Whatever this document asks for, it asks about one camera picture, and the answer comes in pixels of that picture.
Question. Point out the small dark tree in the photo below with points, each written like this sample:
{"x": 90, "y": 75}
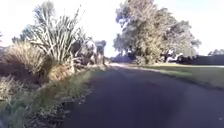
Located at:
{"x": 100, "y": 45}

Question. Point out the dark grey asphalt path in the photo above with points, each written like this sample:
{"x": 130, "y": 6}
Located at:
{"x": 133, "y": 100}

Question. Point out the large leafy tree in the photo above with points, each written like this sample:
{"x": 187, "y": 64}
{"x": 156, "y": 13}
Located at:
{"x": 150, "y": 33}

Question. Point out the tall flax bush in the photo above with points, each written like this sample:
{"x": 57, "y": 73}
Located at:
{"x": 56, "y": 40}

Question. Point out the grass verge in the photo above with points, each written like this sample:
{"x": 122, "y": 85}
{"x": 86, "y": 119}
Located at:
{"x": 50, "y": 96}

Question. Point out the green grass lawn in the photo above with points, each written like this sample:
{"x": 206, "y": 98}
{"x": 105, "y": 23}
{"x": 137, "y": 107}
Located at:
{"x": 200, "y": 75}

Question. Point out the dry tussock grass bush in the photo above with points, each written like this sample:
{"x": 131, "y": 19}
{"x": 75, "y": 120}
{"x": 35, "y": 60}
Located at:
{"x": 23, "y": 58}

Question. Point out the dark fence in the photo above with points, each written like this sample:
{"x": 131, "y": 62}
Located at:
{"x": 210, "y": 60}

